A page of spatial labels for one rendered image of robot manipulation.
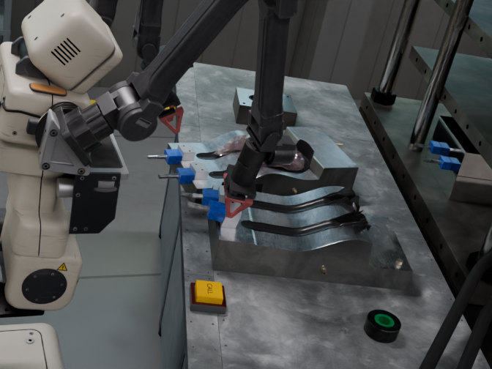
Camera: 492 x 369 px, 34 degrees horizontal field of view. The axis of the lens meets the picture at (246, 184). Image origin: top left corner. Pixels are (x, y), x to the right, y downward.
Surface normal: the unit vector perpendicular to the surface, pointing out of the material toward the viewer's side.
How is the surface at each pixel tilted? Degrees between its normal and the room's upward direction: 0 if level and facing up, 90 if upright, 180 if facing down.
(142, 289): 0
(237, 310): 0
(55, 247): 90
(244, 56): 90
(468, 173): 90
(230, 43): 90
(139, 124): 102
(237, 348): 0
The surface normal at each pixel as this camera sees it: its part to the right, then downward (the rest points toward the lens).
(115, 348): 0.19, -0.86
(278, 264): 0.09, 0.50
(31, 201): 0.32, 0.51
